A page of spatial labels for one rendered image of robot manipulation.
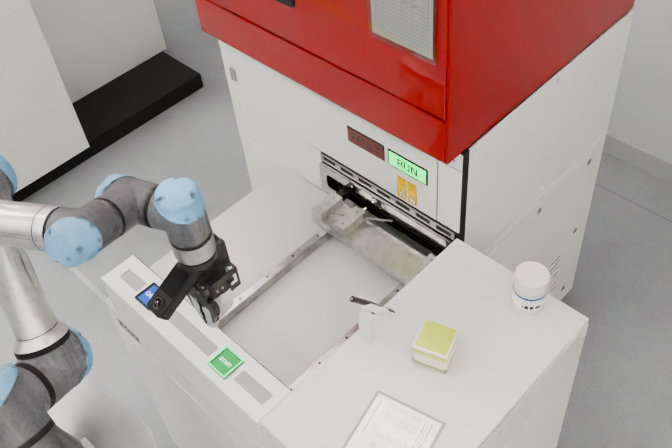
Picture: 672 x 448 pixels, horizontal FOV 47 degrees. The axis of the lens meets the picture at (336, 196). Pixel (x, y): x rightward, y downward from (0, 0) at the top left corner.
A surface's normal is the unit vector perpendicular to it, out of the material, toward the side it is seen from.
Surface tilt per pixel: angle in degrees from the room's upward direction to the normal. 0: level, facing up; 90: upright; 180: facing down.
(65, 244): 70
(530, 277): 0
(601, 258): 0
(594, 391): 0
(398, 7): 90
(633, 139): 90
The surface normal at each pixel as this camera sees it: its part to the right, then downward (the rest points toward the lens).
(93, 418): -0.08, -0.70
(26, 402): 0.77, -0.35
